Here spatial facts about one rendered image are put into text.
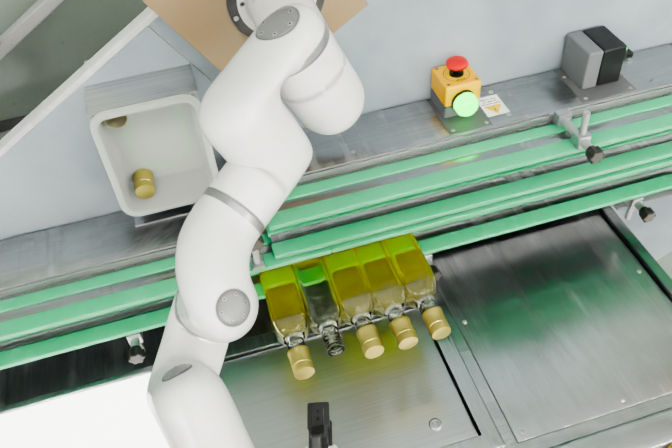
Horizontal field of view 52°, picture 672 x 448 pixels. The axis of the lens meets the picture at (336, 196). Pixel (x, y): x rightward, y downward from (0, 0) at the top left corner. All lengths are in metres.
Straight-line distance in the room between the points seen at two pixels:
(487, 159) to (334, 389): 0.48
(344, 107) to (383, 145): 0.39
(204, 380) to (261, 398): 0.46
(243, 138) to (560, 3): 0.78
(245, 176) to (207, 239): 0.09
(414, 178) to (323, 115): 0.38
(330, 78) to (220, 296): 0.29
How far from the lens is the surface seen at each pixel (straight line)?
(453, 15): 1.27
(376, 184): 1.19
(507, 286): 1.44
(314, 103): 0.84
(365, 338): 1.13
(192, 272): 0.76
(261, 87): 0.77
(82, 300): 1.26
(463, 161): 1.24
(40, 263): 1.32
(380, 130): 1.27
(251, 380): 1.28
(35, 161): 1.28
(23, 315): 1.28
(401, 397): 1.24
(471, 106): 1.26
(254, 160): 0.79
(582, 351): 1.38
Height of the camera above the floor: 1.75
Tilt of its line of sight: 44 degrees down
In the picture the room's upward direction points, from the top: 157 degrees clockwise
